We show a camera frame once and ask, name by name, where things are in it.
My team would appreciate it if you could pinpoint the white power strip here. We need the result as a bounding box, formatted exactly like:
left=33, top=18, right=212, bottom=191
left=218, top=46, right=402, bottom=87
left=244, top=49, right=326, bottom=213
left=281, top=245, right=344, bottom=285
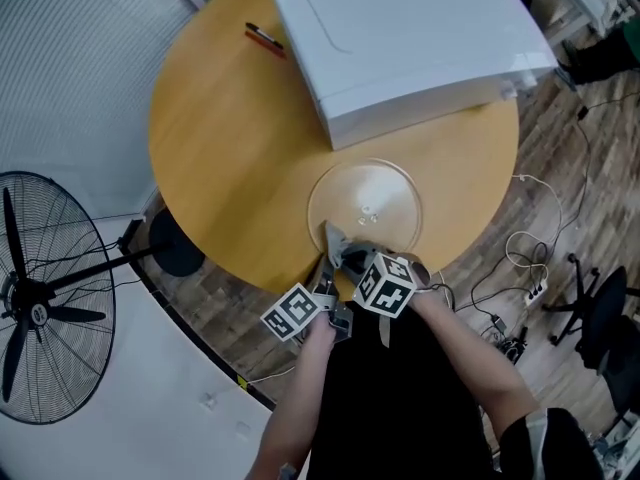
left=523, top=277, right=552, bottom=310

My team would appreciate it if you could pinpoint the person's left forearm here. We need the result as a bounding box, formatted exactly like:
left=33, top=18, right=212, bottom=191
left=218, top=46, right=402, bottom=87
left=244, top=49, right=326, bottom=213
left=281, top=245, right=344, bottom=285
left=244, top=312, right=341, bottom=480

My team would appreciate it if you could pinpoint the red pen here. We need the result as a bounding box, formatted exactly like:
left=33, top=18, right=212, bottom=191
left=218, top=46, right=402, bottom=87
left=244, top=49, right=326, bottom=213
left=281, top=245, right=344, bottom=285
left=244, top=30, right=289, bottom=61

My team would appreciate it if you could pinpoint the person's right forearm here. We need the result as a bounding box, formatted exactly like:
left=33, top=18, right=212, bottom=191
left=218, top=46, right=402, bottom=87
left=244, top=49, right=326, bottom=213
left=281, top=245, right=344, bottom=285
left=407, top=287, right=541, bottom=452

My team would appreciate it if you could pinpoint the person's black clothing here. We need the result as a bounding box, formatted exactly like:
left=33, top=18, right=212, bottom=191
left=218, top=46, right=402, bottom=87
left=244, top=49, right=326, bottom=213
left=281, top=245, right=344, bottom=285
left=304, top=307, right=604, bottom=480

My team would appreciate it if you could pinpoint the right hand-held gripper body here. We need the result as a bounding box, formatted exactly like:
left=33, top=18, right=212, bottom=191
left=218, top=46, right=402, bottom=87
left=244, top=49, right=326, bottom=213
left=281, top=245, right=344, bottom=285
left=352, top=251, right=419, bottom=348

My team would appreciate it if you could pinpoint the black cable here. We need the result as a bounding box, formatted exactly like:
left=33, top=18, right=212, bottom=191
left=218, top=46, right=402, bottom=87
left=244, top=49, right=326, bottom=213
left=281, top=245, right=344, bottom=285
left=552, top=87, right=640, bottom=242

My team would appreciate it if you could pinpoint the glass microwave turntable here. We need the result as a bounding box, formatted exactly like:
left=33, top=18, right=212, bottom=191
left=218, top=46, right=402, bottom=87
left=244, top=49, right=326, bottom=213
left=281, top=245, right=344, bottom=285
left=305, top=157, right=424, bottom=264

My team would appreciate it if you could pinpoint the white cable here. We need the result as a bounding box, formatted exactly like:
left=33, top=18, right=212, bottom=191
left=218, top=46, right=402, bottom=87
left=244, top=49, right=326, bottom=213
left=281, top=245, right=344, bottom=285
left=504, top=172, right=574, bottom=289

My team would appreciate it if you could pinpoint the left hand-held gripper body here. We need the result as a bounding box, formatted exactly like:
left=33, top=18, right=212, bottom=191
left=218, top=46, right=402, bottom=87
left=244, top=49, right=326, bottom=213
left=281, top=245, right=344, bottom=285
left=259, top=281, right=356, bottom=343

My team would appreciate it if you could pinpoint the round wooden table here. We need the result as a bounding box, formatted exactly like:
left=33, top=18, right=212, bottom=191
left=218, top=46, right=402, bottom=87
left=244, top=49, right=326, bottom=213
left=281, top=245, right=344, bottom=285
left=0, top=0, right=269, bottom=222

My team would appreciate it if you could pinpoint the black standing fan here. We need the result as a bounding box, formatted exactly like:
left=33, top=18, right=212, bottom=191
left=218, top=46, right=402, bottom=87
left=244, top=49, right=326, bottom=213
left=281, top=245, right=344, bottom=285
left=0, top=170, right=206, bottom=425

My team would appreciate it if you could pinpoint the white microwave oven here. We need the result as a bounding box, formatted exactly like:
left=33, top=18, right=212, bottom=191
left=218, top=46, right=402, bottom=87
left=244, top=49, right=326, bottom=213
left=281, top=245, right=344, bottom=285
left=263, top=0, right=559, bottom=152

